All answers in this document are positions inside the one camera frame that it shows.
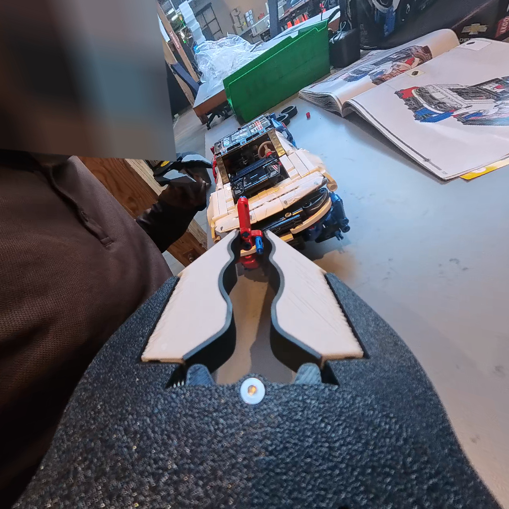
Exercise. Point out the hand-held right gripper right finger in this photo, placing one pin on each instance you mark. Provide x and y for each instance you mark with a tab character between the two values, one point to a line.
314	318

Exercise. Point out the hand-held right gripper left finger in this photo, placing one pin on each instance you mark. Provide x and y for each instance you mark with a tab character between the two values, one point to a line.
191	314

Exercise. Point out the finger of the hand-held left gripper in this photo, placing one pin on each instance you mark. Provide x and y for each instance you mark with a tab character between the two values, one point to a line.
191	161
179	178

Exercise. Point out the red beam assembly blue pins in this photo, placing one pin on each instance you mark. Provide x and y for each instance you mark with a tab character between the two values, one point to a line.
243	214

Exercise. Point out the toy race car model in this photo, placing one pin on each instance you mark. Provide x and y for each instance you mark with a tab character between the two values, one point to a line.
278	187

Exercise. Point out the person's left forearm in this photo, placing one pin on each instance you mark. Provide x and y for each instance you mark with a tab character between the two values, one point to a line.
167	230

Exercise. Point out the grey desk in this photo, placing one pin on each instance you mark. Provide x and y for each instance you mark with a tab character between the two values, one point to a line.
417	258

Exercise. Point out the person's left hand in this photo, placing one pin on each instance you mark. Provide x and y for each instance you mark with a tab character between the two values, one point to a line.
187	197

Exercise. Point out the wooden plank furniture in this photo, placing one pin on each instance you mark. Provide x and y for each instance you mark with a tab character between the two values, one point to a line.
131	187

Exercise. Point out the dark blue office chair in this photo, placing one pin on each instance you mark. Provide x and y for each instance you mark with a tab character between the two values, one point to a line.
183	75

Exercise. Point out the black rubber tyre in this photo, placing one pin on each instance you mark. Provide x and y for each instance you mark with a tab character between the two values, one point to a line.
293	111
279	117

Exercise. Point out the clear plastic bag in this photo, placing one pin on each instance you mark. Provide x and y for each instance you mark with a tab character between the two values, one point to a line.
222	55

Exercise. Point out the green plastic bin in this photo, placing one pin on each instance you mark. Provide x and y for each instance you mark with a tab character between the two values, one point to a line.
278	75

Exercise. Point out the black tumbler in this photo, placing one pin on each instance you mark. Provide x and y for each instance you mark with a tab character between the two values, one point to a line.
344	49

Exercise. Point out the open instruction booklet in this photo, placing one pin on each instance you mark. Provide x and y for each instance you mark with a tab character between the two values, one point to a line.
417	127

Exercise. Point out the yellow paper sheet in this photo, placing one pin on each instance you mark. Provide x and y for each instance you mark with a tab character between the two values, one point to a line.
477	171

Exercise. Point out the toy car box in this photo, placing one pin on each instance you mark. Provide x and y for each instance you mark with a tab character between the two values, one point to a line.
437	20

